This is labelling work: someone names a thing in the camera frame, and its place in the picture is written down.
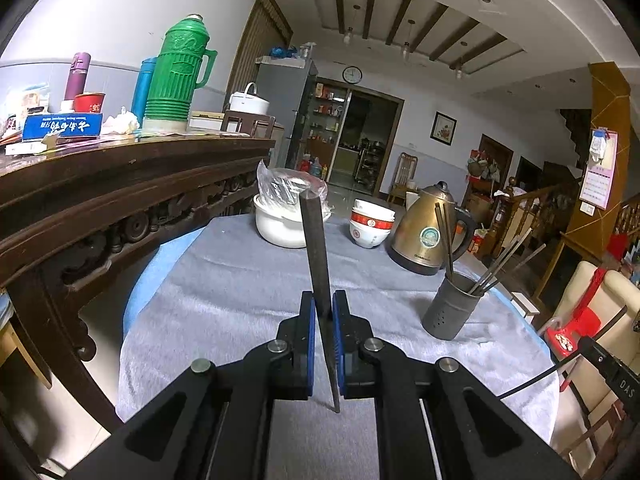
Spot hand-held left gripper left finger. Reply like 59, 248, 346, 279
65, 290, 317, 480

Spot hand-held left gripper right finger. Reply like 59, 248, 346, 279
332, 289, 581, 480

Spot single dark chopstick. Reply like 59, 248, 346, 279
298, 190, 342, 414

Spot grey chopstick holder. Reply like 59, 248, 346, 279
421, 270, 484, 341

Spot group of dark chopsticks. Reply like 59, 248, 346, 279
434, 202, 547, 297

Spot beige sofa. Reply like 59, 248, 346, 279
549, 259, 640, 463

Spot grey tablecloth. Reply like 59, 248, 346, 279
115, 211, 560, 457

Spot white bowl red pattern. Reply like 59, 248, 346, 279
348, 225, 391, 250
349, 211, 396, 234
352, 198, 397, 222

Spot small white stool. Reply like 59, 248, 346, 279
509, 289, 534, 317

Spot white pot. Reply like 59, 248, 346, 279
253, 192, 331, 250

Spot gold electric kettle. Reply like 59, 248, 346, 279
387, 181, 476, 277

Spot clear plastic bag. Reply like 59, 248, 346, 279
256, 158, 329, 212

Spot blue under cloth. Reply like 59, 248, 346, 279
122, 227, 559, 362

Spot metal kitchen rack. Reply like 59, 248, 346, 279
354, 137, 389, 192

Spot wooden stair railing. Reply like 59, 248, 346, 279
492, 176, 577, 262

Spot dark wooden chair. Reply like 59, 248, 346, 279
221, 109, 277, 155

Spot shelf of bottles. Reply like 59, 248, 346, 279
304, 77, 352, 182

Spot grey refrigerator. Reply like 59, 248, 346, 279
255, 57, 319, 172

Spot cardboard box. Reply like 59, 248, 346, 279
188, 109, 226, 134

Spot white rice cooker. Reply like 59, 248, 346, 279
228, 82, 271, 116

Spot carved wooden sideboard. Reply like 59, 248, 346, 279
0, 131, 277, 434

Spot wooden stool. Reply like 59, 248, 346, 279
0, 289, 54, 392

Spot crumpled white tissue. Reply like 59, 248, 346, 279
102, 106, 141, 136

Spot green thermos flask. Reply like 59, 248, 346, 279
141, 14, 219, 137

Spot blue thermos bottle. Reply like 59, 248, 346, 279
130, 57, 159, 124

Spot red cup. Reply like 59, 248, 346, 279
73, 92, 107, 114

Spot blue paper box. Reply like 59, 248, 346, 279
22, 112, 105, 141

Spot flat white box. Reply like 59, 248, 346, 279
4, 139, 59, 157

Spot purple bottle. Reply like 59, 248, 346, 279
63, 52, 92, 104

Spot black cable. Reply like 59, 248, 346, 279
499, 305, 629, 400

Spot pink wall calendar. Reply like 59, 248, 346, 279
578, 127, 620, 211

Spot framed wall picture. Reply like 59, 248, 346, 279
430, 111, 458, 147

